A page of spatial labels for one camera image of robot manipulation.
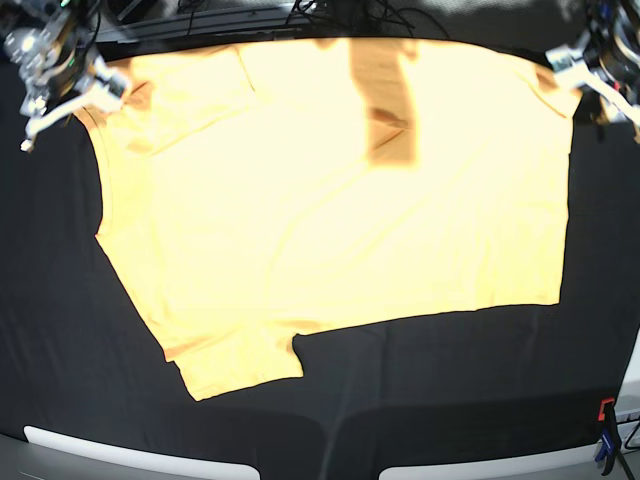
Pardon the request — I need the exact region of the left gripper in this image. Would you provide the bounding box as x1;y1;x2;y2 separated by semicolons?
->
559;19;639;144

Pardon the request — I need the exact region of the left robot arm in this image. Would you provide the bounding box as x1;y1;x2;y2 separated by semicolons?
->
555;1;639;142

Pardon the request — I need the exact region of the black table cloth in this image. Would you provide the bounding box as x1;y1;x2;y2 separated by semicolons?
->
1;63;639;479

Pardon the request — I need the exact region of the red black clamp near right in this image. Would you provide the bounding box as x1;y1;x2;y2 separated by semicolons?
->
598;397;622;476

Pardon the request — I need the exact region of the aluminium rail with cables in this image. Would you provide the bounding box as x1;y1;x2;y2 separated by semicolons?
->
92;1;450;43

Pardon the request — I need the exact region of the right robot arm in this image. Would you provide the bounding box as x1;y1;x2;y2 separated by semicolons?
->
1;1;130;152

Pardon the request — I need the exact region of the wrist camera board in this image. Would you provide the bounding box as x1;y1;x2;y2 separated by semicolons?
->
107;71;131;101
545;44;583;74

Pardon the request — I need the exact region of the blue clamp near right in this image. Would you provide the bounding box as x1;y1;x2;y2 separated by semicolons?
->
594;429;615;469

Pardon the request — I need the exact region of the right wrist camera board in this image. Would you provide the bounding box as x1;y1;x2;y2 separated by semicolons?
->
107;71;131;101

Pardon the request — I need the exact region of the yellow t-shirt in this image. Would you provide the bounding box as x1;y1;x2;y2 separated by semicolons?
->
77;38;581;400

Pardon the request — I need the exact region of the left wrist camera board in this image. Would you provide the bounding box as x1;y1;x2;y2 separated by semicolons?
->
545;44;583;74

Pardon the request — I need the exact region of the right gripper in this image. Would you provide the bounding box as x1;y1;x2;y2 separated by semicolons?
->
19;29;123;152

